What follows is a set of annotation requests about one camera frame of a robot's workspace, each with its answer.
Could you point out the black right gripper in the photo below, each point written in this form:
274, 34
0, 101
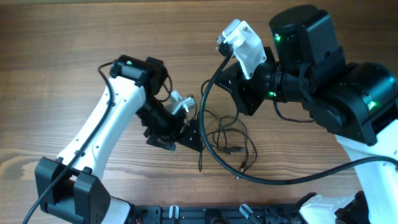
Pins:
245, 95

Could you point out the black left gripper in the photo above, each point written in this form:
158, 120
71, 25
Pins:
173, 137

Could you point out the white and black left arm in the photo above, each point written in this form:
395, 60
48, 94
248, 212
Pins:
70, 186

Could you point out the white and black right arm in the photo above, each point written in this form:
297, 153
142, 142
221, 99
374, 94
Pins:
356, 102

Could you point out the black base rail with clips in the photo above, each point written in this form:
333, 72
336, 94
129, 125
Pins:
242, 214

